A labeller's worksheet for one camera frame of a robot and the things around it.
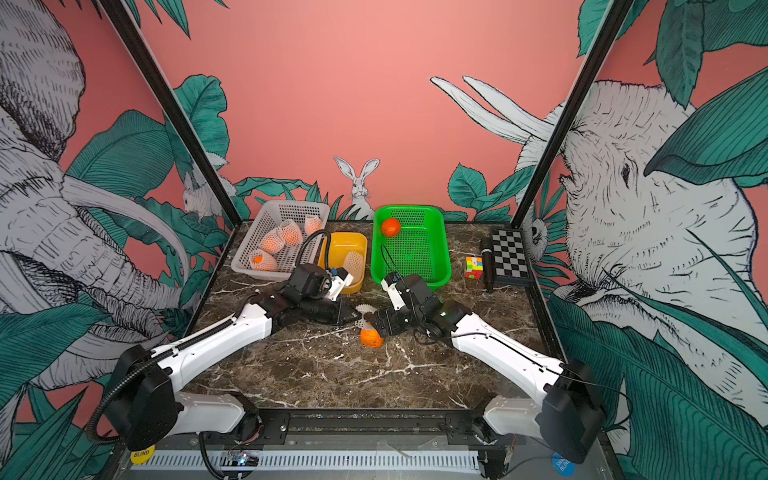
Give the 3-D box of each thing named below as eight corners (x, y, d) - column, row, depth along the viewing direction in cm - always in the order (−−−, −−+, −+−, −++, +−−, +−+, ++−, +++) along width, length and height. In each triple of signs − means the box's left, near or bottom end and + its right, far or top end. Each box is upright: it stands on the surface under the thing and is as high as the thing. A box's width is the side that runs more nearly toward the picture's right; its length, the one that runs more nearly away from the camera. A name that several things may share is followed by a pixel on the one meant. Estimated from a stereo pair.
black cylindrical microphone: (481, 291, 103) (483, 286, 100) (481, 242, 118) (483, 236, 115) (491, 293, 103) (494, 288, 100) (490, 243, 117) (492, 237, 115)
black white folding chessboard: (493, 282, 105) (496, 277, 102) (490, 230, 121) (492, 225, 118) (529, 287, 104) (532, 282, 101) (520, 234, 120) (523, 229, 117)
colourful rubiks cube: (465, 279, 106) (468, 270, 102) (462, 265, 110) (465, 256, 106) (481, 279, 107) (485, 270, 102) (478, 265, 111) (482, 256, 106)
